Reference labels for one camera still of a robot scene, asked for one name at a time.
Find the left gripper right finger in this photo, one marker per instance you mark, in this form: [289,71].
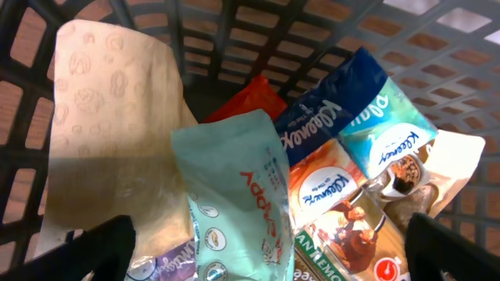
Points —
[432,250]

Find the snack bag with barcode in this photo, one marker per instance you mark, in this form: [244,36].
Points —
[449,161]

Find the beige snack bag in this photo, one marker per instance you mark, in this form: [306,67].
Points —
[118,97]

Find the grey plastic basket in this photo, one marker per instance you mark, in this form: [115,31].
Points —
[444,54]

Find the Kleenex tissue multipack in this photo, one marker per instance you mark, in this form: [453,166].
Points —
[380,125]

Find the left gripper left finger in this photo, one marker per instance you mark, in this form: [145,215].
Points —
[104,251]

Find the teal packet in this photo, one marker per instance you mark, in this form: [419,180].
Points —
[236,173]

